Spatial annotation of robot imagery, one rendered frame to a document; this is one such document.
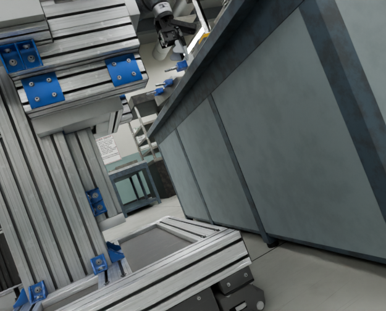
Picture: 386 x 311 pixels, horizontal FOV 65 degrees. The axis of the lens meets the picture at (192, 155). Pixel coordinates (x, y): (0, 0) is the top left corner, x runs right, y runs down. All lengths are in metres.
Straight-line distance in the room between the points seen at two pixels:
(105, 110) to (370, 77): 0.73
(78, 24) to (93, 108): 0.24
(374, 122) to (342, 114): 0.06
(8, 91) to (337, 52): 0.93
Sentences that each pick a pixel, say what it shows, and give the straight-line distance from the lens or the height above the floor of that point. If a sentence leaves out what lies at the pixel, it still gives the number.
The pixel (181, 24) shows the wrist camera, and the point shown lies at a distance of 1.37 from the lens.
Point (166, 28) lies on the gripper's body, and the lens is 1.33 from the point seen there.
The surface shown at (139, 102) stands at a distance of 5.99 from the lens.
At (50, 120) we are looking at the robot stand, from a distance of 1.01.
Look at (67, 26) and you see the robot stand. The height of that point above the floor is 0.91.
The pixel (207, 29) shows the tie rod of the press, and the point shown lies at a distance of 2.90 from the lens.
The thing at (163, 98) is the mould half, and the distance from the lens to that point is 1.66.
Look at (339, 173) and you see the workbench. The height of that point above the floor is 0.28.
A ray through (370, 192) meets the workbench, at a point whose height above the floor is 0.23.
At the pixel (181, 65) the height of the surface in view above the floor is 0.82.
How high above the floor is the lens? 0.43
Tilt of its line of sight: 2 degrees up
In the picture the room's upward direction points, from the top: 21 degrees counter-clockwise
